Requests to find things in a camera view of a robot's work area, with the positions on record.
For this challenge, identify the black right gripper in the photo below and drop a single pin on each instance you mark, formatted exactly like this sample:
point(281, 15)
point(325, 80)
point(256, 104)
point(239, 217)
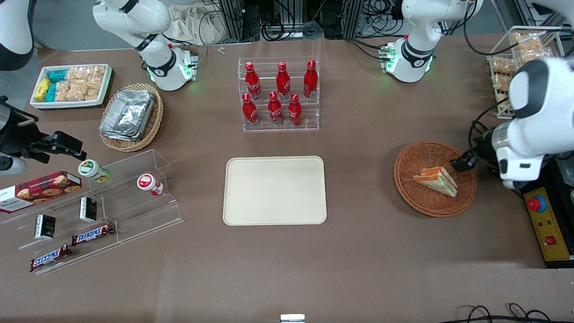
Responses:
point(17, 135)

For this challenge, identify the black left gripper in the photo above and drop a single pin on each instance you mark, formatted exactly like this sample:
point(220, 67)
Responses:
point(482, 150)

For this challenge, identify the triangle sandwich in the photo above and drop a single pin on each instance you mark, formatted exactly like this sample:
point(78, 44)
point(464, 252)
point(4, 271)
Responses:
point(437, 181)

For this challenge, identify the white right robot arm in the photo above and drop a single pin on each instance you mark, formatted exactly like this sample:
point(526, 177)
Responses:
point(161, 63)

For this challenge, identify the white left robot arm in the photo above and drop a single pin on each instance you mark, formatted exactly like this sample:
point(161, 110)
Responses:
point(540, 116)

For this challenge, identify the brown round wicker basket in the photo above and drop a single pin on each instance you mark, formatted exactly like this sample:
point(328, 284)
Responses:
point(419, 202)

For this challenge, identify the aluminium foil tray stack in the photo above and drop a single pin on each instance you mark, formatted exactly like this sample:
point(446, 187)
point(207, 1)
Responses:
point(128, 114)

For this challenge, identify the light oval wicker basket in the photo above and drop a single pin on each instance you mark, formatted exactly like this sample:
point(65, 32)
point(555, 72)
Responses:
point(152, 121)

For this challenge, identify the cream plastic tray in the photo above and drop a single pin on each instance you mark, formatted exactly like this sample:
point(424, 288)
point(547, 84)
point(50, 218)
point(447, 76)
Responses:
point(274, 190)

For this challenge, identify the red plaid cookie box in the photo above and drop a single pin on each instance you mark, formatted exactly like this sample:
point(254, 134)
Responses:
point(40, 190)

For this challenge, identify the green lid cup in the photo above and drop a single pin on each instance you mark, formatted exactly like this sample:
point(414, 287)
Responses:
point(92, 169)

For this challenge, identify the white plastic snack bin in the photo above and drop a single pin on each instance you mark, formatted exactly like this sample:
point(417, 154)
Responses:
point(71, 104)

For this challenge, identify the teal snack packet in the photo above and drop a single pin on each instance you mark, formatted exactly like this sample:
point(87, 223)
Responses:
point(51, 93)
point(57, 76)

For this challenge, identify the clear rice cracker packet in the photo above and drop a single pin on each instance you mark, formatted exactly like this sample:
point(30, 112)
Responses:
point(93, 90)
point(63, 91)
point(77, 73)
point(96, 74)
point(78, 90)

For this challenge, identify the yellow snack packet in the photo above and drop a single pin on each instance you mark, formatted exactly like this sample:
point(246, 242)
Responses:
point(42, 89)

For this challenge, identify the small black box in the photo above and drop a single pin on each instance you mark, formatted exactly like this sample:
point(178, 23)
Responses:
point(88, 210)
point(45, 226)

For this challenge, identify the red emergency stop button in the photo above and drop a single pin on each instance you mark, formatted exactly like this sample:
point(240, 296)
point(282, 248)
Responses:
point(537, 204)

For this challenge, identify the bagged fried snack packet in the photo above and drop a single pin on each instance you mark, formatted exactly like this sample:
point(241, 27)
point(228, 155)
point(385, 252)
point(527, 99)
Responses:
point(528, 40)
point(500, 83)
point(536, 54)
point(503, 65)

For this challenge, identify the Snickers chocolate bar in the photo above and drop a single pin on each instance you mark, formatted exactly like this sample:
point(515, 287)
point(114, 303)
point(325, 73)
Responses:
point(92, 234)
point(49, 258)

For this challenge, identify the red lid cup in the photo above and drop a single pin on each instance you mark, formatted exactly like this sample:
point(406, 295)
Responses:
point(149, 183)

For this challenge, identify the yellow black control box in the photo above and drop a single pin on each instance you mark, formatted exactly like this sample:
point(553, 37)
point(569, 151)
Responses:
point(549, 224)

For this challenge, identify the clear acrylic tiered shelf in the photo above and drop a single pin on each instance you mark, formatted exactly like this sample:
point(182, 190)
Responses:
point(139, 215)

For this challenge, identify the clear acrylic bottle rack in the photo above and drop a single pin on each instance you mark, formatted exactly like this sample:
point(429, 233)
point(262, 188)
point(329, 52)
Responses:
point(309, 116)

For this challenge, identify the red cola bottle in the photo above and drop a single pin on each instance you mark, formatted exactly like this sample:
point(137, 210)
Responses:
point(253, 83)
point(249, 112)
point(275, 110)
point(294, 112)
point(282, 83)
point(310, 80)

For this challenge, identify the beige cloth bag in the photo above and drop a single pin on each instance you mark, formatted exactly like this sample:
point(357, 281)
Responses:
point(193, 24)

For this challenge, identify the white grey box edge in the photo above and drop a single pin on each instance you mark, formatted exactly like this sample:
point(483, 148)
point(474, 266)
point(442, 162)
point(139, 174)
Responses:
point(292, 318)

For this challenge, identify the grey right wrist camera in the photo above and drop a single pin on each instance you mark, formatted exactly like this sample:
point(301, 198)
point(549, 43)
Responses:
point(10, 165)

